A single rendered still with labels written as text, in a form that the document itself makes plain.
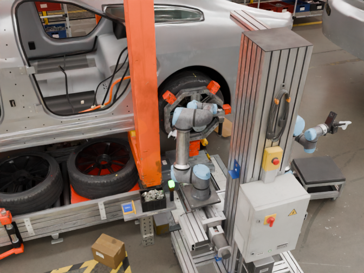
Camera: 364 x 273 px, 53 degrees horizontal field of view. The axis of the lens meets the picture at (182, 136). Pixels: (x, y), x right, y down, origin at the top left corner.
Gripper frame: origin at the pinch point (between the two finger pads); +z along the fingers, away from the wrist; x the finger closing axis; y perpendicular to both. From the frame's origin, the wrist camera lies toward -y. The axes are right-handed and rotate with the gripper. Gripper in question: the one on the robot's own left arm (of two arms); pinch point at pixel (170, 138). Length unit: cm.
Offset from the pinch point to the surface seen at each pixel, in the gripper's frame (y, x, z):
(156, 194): 12.7, 9.9, 44.0
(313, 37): -19, 461, -276
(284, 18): 11, 48, -138
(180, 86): -29, 31, -39
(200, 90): -13, 35, -46
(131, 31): -37, -69, -48
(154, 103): -15.1, -27.7, -16.8
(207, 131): 4, 69, -19
